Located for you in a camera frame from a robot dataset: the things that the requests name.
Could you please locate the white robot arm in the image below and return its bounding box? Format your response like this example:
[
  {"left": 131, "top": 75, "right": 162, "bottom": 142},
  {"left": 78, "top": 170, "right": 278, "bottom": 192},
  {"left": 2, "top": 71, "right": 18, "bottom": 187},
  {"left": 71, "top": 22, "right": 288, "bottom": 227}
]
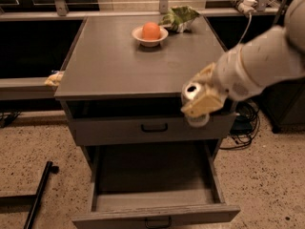
[{"left": 181, "top": 0, "right": 305, "bottom": 118}]

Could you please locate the green chip bag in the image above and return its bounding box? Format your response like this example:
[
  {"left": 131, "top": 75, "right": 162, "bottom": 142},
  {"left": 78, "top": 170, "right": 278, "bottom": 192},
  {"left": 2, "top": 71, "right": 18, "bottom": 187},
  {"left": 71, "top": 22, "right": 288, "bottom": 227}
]
[{"left": 159, "top": 6, "right": 200, "bottom": 33}]

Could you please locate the grey metal side rail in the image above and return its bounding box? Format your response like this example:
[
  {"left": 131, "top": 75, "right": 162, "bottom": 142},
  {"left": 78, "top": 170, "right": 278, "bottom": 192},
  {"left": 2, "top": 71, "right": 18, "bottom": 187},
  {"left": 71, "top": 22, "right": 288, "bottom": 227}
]
[{"left": 0, "top": 77, "right": 57, "bottom": 100}]

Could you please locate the closed grey upper drawer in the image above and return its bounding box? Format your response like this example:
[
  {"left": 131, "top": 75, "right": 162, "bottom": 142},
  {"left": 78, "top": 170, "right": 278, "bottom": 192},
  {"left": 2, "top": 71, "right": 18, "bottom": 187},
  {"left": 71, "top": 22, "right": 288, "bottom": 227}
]
[{"left": 69, "top": 113, "right": 236, "bottom": 146}]

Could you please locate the grey drawer cabinet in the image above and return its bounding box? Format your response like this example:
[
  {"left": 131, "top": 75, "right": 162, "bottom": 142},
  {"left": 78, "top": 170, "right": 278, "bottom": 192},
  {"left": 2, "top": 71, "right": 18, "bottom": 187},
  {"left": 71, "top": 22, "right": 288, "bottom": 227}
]
[{"left": 54, "top": 13, "right": 249, "bottom": 229}]

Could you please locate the white power cable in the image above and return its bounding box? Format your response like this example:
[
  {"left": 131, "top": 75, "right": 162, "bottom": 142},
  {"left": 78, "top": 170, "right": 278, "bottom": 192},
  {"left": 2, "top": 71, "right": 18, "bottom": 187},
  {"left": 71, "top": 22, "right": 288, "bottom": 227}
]
[{"left": 237, "top": 12, "right": 254, "bottom": 46}]

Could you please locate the black cable bundle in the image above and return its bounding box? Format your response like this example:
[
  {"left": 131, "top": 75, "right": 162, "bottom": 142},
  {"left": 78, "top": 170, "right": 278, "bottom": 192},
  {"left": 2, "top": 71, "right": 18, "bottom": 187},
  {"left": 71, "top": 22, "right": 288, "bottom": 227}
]
[{"left": 219, "top": 98, "right": 261, "bottom": 151}]

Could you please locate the white bowl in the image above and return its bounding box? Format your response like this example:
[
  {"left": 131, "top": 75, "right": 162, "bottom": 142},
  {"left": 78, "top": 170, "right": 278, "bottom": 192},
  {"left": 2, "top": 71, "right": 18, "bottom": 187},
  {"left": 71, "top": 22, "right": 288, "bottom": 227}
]
[{"left": 132, "top": 25, "right": 169, "bottom": 48}]

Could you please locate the open grey lower drawer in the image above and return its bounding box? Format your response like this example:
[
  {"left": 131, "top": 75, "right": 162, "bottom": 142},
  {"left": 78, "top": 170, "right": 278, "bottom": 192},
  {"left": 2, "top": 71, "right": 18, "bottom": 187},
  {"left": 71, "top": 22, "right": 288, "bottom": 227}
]
[{"left": 72, "top": 141, "right": 240, "bottom": 229}]

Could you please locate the yellow sponge on rail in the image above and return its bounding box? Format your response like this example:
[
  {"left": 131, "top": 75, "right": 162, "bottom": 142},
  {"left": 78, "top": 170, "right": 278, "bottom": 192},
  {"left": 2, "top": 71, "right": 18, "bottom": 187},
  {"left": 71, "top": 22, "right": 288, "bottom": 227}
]
[{"left": 45, "top": 72, "right": 64, "bottom": 87}]

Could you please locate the black metal stand leg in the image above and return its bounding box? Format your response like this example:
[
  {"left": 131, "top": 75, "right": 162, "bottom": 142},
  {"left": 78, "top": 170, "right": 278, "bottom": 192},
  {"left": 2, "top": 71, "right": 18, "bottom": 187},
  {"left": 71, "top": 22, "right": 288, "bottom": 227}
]
[{"left": 23, "top": 161, "right": 59, "bottom": 229}]

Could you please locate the silver 7up soda can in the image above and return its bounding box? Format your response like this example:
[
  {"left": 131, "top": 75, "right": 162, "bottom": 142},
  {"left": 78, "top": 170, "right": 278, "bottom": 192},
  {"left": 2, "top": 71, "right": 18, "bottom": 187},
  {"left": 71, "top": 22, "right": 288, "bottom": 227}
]
[{"left": 181, "top": 83, "right": 210, "bottom": 128}]

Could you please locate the orange fruit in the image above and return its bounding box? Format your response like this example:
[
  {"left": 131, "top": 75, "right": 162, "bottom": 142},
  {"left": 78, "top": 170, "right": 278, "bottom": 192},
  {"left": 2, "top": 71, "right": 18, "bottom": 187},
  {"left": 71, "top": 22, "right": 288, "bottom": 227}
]
[{"left": 142, "top": 22, "right": 160, "bottom": 40}]

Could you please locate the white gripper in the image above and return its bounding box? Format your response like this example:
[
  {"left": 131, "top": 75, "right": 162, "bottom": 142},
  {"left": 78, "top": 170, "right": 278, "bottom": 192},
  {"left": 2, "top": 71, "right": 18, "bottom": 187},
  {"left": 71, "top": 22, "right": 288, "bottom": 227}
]
[{"left": 181, "top": 45, "right": 263, "bottom": 117}]

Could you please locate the white power strip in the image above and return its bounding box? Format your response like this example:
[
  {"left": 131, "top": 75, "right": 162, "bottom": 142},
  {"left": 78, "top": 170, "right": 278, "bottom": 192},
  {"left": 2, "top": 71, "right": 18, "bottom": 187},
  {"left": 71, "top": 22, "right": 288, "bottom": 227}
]
[{"left": 229, "top": 0, "right": 257, "bottom": 15}]

